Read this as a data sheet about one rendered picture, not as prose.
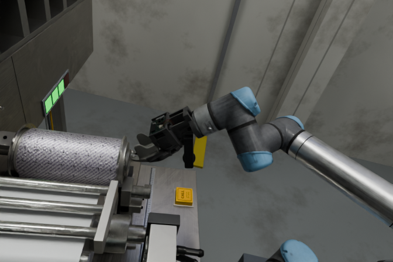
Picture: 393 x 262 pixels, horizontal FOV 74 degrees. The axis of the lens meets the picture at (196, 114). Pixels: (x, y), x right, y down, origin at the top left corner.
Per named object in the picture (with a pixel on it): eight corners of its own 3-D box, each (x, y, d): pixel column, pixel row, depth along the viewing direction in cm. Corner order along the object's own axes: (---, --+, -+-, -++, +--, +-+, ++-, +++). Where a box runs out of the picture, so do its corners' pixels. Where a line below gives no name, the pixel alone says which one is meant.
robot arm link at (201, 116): (218, 117, 70) (221, 138, 63) (203, 124, 71) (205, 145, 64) (206, 97, 66) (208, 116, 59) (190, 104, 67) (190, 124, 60)
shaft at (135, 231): (158, 248, 48) (161, 240, 46) (126, 247, 47) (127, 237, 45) (159, 232, 51) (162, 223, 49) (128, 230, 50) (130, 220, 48)
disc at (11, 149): (16, 192, 67) (3, 151, 58) (14, 192, 66) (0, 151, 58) (41, 151, 78) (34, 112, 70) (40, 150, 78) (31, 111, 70)
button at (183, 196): (192, 206, 106) (193, 202, 105) (175, 204, 105) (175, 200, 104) (191, 192, 112) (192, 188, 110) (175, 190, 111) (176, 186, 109)
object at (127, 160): (126, 181, 70) (128, 156, 68) (118, 181, 69) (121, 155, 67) (129, 168, 77) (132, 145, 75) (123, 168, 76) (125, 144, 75)
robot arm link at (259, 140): (290, 155, 62) (271, 113, 64) (261, 171, 56) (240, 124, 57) (266, 161, 69) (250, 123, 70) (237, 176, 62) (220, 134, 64)
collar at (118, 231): (124, 259, 47) (126, 241, 43) (89, 258, 46) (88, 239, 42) (130, 227, 52) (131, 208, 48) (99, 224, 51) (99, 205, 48)
